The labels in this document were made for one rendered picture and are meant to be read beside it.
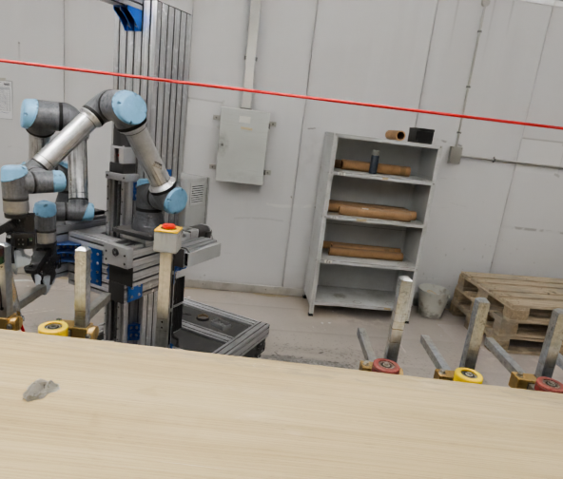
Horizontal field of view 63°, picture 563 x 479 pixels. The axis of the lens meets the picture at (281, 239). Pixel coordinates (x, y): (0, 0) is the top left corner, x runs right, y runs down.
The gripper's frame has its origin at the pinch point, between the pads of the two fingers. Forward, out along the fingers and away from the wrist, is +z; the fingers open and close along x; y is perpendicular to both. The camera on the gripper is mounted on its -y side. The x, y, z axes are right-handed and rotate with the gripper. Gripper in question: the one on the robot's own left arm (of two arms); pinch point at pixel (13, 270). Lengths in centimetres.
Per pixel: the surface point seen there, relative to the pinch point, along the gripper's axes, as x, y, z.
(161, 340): -31, 46, 14
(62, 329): -30.9, 17.5, 8.0
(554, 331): -74, 161, 0
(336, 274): 198, 229, 82
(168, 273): -31, 48, -8
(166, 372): -58, 45, 10
